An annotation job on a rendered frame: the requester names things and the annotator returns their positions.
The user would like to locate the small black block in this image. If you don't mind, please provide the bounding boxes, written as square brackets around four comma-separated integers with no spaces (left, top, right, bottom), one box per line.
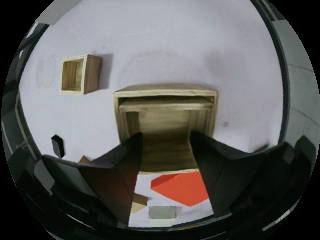
[51,135,65,158]

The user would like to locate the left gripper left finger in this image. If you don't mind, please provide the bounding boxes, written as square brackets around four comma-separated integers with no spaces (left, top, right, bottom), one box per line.
[41,132,143,227]

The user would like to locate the red flat rectangular slab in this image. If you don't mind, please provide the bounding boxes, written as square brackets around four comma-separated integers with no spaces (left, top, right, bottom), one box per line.
[151,171,209,207]

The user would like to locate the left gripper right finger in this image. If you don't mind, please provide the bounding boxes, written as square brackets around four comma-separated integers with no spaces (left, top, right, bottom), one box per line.
[190,130,288,219]

